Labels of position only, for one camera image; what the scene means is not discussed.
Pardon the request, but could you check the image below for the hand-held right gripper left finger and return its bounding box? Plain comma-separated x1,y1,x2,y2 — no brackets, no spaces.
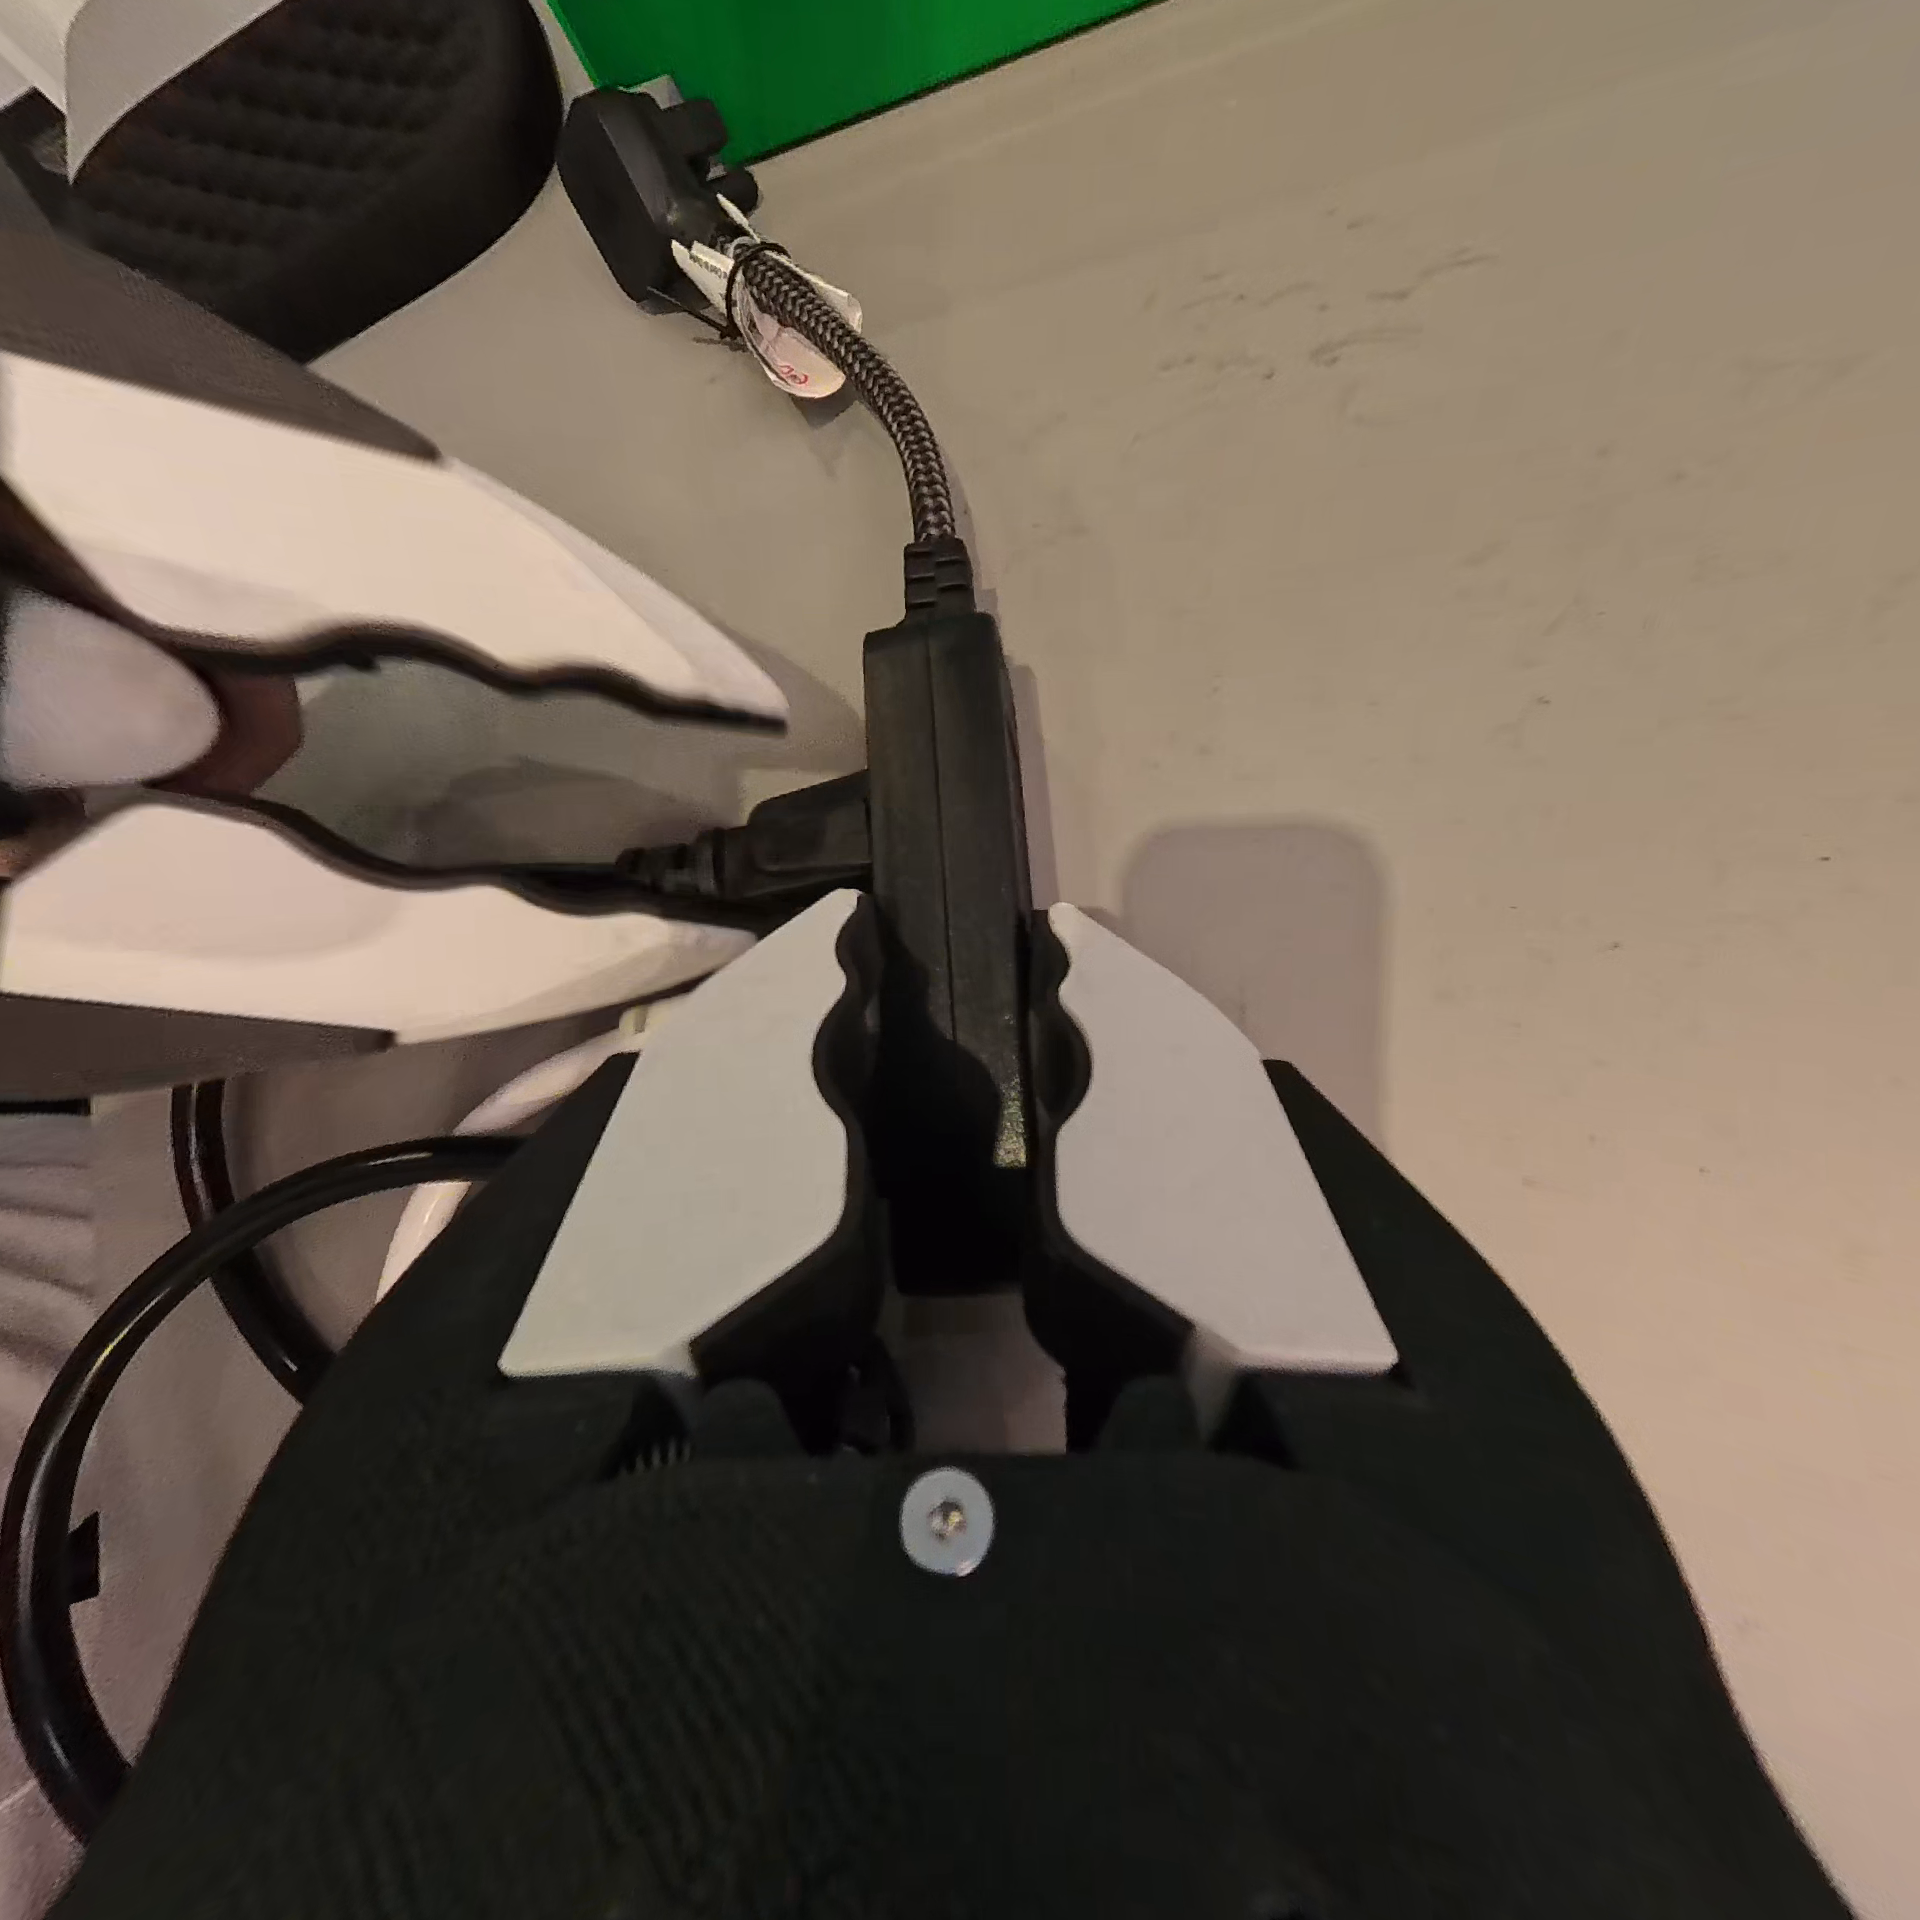
497,889,881,1378

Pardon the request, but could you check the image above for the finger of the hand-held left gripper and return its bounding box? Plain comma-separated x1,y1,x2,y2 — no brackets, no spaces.
0,799,753,1049
0,364,795,743

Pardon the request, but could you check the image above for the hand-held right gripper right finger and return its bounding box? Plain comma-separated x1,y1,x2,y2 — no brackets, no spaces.
1038,901,1400,1378

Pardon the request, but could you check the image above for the white extension cord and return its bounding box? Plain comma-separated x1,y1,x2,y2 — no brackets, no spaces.
377,1002,650,1307

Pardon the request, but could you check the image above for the black extension cord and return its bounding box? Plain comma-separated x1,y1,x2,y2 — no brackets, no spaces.
172,779,875,1399
0,1136,519,1846

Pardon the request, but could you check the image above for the black braided power strip cable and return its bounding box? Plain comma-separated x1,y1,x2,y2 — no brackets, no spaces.
558,83,978,621

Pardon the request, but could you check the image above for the black mesh cushion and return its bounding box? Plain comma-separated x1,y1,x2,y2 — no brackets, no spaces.
58,0,561,366

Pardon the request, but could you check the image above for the green plastic bin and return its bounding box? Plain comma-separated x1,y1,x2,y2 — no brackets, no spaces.
545,0,1147,170

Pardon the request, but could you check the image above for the white cable tag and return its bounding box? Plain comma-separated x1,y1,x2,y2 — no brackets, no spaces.
674,225,869,405

